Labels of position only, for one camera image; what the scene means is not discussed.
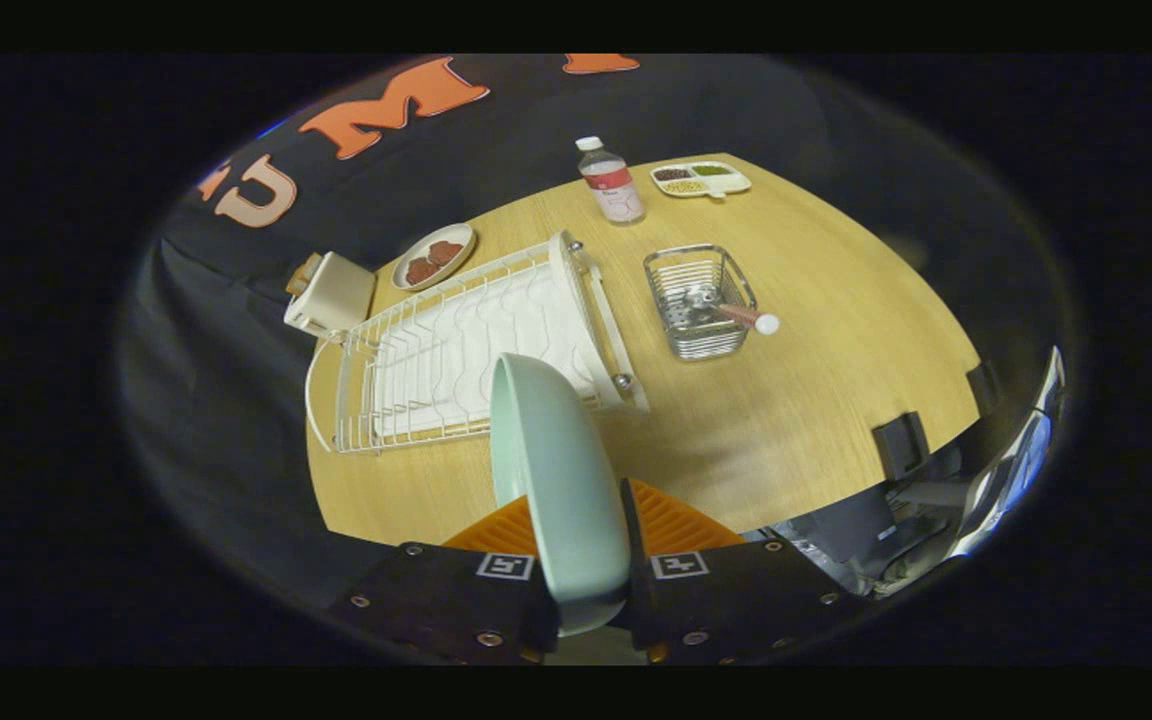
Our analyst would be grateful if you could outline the white toaster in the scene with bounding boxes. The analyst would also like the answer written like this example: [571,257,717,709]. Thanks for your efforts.
[283,251,377,338]

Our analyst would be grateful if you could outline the clear bottle red label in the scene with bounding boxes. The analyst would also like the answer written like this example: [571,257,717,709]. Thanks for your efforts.
[576,136,647,226]

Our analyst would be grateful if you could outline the white wire dish rack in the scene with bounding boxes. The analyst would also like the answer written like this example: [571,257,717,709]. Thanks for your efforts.
[304,230,652,456]

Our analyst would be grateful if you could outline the toast slice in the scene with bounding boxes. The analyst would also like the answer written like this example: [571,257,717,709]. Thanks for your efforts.
[286,255,325,298]

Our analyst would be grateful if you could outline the pink handled spoon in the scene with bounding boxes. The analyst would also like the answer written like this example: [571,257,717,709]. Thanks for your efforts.
[686,288,780,336]

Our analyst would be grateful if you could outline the light green plate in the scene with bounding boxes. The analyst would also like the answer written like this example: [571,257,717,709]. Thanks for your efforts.
[489,352,634,638]

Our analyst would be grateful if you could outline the white divided snack tray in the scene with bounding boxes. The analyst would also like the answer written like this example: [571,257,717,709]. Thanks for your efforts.
[650,161,752,199]

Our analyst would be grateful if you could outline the metal wire basket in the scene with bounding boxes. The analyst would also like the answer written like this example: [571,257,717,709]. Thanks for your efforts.
[643,244,759,361]

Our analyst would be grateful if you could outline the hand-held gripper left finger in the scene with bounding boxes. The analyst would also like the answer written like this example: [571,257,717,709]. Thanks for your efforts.
[328,495,562,666]

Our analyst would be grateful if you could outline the beige plate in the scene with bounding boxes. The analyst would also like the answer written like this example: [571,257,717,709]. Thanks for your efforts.
[392,222,478,292]

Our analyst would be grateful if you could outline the shiny grey metal frame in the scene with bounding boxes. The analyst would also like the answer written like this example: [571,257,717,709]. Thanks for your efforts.
[766,345,1067,601]

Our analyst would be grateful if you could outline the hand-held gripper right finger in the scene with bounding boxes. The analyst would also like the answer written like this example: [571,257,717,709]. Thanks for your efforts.
[619,478,875,666]

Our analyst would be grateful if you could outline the black table clamp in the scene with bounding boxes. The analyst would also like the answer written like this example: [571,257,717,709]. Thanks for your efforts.
[871,410,932,481]
[966,360,1005,416]

